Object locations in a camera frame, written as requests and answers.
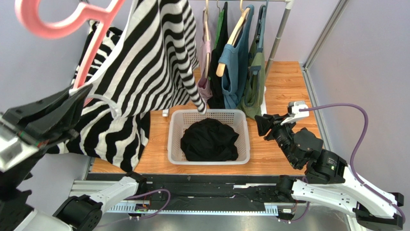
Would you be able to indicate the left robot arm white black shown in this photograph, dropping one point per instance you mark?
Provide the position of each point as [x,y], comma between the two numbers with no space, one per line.
[29,203]

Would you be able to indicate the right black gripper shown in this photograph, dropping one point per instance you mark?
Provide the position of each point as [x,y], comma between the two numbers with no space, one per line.
[272,124]

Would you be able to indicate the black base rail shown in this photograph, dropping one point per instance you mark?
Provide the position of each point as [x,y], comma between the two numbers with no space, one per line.
[241,195]

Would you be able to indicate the black white striped tank top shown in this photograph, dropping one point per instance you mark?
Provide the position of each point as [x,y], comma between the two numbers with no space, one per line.
[151,66]

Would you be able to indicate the green plastic hanger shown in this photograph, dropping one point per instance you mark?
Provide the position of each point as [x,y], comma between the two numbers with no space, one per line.
[219,24]

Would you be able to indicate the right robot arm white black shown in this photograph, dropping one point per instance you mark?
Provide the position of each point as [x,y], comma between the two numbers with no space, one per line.
[330,179]

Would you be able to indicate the mauve tank top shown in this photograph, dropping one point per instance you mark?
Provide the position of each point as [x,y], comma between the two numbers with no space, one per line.
[205,58]

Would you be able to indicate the metal clothes rack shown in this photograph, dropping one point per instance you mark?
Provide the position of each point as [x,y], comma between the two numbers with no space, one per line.
[288,6]

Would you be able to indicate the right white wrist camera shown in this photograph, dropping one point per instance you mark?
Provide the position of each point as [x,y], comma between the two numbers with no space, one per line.
[295,112]

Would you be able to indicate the wooden hanger under mauve top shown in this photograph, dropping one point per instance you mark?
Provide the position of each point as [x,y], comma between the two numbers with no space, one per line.
[206,38]

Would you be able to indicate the olive green tank top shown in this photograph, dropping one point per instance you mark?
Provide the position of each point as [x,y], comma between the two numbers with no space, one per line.
[254,89]

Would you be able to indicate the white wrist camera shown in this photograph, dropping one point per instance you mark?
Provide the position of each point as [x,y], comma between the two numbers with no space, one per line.
[13,149]
[295,112]

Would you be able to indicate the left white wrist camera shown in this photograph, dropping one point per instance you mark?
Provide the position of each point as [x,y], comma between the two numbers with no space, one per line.
[13,149]

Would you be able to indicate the zebra striped blanket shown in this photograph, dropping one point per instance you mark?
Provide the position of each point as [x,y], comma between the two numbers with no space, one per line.
[120,141]

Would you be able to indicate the white plastic laundry basket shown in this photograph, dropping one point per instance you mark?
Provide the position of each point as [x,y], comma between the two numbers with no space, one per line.
[182,119]

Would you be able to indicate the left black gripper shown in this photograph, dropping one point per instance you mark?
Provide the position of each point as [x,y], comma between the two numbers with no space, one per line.
[51,119]

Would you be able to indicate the blue tank top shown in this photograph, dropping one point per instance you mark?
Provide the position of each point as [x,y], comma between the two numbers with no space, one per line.
[235,57]

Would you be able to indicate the teal plastic hanger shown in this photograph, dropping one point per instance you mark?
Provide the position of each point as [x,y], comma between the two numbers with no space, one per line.
[260,27]

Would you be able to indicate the wooden hanger under blue top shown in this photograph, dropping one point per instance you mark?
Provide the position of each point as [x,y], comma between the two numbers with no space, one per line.
[234,35]

